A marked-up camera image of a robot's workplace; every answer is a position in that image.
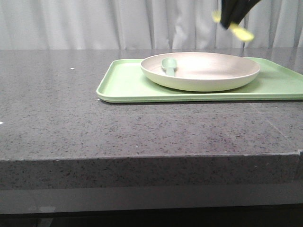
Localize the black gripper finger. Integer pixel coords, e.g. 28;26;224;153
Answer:
220;0;237;30
231;0;260;24

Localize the yellow plastic fork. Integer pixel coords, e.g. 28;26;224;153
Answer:
212;10;255;42

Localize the white round plate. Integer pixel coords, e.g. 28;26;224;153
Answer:
141;52;260;92

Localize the teal plastic spoon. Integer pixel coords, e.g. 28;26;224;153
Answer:
161;58;177;76

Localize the light green tray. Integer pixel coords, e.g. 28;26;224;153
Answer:
96;58;303;103

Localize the white curtain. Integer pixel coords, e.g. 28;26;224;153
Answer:
0;0;303;50

